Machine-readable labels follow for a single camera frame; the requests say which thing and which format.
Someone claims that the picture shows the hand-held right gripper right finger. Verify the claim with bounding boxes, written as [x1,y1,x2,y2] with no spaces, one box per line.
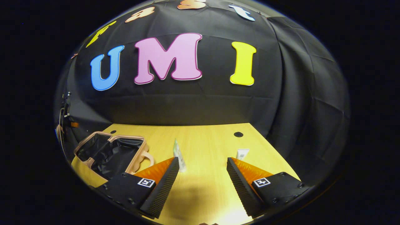
[226,157,310,218]

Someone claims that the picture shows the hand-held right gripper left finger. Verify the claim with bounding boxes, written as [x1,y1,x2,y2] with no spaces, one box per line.
[94,157,180,219]

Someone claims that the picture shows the white tube with green label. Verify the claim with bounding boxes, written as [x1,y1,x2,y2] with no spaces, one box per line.
[173,139,187,173]

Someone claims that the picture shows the pink suitcase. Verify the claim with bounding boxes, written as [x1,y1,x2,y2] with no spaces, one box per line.
[74,131,155,181]

